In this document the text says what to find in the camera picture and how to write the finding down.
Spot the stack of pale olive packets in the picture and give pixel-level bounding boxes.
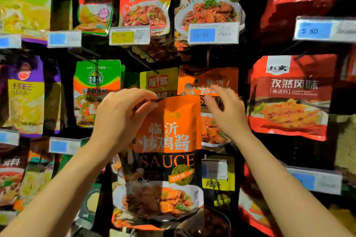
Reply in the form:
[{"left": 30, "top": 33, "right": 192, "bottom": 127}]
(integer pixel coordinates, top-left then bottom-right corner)
[{"left": 328, "top": 114, "right": 356, "bottom": 173}]

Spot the person's left forearm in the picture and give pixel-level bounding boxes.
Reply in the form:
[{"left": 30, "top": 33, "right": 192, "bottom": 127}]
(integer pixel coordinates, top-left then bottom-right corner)
[{"left": 0, "top": 145, "right": 115, "bottom": 237}]

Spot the stack of green orange packets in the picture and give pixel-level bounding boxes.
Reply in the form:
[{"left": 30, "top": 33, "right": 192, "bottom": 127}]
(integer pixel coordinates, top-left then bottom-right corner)
[{"left": 73, "top": 59, "right": 126, "bottom": 128}]

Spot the stack of dark green packets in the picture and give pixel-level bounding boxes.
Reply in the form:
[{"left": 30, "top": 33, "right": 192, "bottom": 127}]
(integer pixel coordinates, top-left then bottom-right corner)
[{"left": 55, "top": 138, "right": 102, "bottom": 230}]

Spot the stack of red white packets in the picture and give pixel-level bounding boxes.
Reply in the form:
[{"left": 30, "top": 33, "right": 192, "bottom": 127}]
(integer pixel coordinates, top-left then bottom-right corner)
[{"left": 247, "top": 54, "right": 337, "bottom": 141}]

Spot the stack of small green packets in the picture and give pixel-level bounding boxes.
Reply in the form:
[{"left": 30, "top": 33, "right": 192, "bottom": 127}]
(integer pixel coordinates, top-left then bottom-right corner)
[{"left": 73, "top": 0, "right": 116, "bottom": 37}]

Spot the person's right forearm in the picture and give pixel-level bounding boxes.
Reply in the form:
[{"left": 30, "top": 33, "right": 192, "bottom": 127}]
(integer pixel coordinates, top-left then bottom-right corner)
[{"left": 235, "top": 131, "right": 354, "bottom": 237}]

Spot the person's right hand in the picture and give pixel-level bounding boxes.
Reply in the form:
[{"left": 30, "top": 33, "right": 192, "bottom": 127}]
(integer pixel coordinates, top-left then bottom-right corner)
[{"left": 204, "top": 84, "right": 252, "bottom": 141}]

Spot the person's left hand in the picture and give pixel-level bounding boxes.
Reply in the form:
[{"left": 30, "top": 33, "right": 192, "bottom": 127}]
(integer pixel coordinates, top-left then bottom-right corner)
[{"left": 89, "top": 87, "right": 159, "bottom": 160}]

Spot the black display shelf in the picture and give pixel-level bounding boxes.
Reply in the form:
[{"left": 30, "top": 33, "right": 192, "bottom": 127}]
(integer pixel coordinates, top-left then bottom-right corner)
[{"left": 0, "top": 0, "right": 356, "bottom": 237}]

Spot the stack of red soup packets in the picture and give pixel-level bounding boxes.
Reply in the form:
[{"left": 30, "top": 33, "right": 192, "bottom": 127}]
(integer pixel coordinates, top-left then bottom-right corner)
[{"left": 0, "top": 148, "right": 30, "bottom": 207}]

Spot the stack of green chef packets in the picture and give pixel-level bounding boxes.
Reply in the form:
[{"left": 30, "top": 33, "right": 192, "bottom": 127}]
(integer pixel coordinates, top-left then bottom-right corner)
[{"left": 174, "top": 0, "right": 247, "bottom": 49}]

